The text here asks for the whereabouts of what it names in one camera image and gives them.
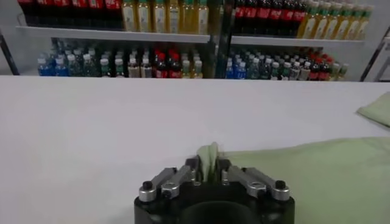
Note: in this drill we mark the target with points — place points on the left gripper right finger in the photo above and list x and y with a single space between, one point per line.
253 182

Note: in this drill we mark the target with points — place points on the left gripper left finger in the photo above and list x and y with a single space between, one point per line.
170 182

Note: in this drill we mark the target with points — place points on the light green polo shirt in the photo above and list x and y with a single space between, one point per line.
304 170

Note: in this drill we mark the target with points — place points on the small blue water bottle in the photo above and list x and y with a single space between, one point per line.
61 69
230 71
44 69
241 71

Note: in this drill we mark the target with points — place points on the clear green tinted bottle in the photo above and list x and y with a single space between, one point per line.
264 70
253 70
74 67
89 67

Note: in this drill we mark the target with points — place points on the small cola bottle red cap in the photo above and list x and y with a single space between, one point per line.
314 72
324 72
175 68
161 68

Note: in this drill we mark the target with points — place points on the glass door beverage cabinet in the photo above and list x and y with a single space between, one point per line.
289 41
106 35

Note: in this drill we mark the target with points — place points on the yellow tea bottle green label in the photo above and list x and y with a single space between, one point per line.
353 28
342 27
364 28
331 26
320 25
307 24

